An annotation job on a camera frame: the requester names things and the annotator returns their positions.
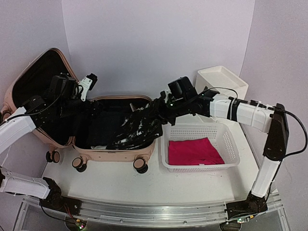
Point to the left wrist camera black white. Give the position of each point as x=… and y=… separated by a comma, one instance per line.
x=64, y=87

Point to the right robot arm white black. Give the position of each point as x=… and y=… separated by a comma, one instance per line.
x=270, y=120

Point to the white three-drawer storage cabinet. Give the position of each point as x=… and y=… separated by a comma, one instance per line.
x=219, y=76

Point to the magenta t-shirt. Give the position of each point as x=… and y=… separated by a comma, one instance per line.
x=193, y=153

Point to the dark denim jeans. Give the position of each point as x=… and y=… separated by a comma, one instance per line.
x=103, y=128

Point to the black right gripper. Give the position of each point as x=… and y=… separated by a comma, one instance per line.
x=158, y=111

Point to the black white patterned garment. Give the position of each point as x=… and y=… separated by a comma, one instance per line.
x=139, y=129

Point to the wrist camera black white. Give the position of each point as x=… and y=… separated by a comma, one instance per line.
x=64, y=87
x=179, y=89

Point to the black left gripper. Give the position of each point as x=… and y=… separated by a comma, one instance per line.
x=90, y=110

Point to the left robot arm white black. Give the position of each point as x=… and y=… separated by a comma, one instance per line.
x=26, y=163

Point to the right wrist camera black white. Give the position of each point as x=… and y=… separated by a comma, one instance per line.
x=179, y=89

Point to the pink hard-shell suitcase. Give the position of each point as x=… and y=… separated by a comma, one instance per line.
x=48, y=100

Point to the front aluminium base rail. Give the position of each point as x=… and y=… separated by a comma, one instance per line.
x=158, y=216

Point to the white perforated plastic basket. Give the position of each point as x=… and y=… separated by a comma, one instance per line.
x=219, y=136

